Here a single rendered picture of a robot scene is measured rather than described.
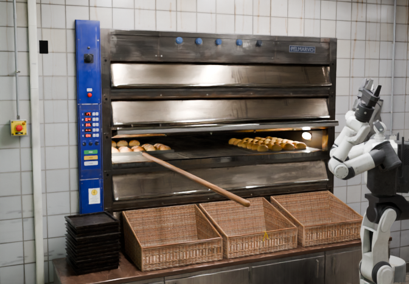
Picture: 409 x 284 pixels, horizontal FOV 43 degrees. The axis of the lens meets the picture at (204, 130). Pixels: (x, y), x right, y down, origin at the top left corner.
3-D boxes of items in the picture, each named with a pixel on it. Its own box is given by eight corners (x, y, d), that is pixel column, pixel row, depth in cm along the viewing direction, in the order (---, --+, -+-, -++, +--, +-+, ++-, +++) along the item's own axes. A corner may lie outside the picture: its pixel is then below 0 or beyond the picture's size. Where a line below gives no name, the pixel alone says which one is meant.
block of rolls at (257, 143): (226, 143, 473) (226, 137, 472) (272, 141, 492) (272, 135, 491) (259, 152, 417) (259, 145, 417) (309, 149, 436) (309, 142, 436)
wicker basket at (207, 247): (121, 249, 361) (120, 210, 359) (196, 239, 383) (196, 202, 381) (140, 272, 317) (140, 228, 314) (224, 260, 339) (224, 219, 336)
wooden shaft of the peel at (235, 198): (251, 207, 238) (251, 201, 238) (245, 208, 237) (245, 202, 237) (146, 155, 395) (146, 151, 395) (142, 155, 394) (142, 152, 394)
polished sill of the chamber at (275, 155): (110, 168, 361) (109, 163, 361) (322, 154, 432) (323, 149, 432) (112, 170, 355) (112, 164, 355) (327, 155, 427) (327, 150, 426)
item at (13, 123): (10, 135, 327) (9, 119, 326) (27, 134, 331) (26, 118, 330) (10, 136, 320) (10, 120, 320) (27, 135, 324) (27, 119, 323)
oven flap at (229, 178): (114, 201, 357) (111, 173, 361) (327, 181, 428) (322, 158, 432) (115, 200, 353) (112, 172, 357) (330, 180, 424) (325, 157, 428)
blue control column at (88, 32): (48, 252, 531) (42, 41, 510) (64, 250, 537) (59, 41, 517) (83, 337, 354) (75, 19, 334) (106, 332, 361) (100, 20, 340)
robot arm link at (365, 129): (354, 117, 279) (341, 138, 281) (367, 124, 273) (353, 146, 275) (360, 120, 283) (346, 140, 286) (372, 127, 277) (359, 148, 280)
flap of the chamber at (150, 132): (117, 134, 340) (111, 138, 358) (339, 125, 410) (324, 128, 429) (117, 131, 340) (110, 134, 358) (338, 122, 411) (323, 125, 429)
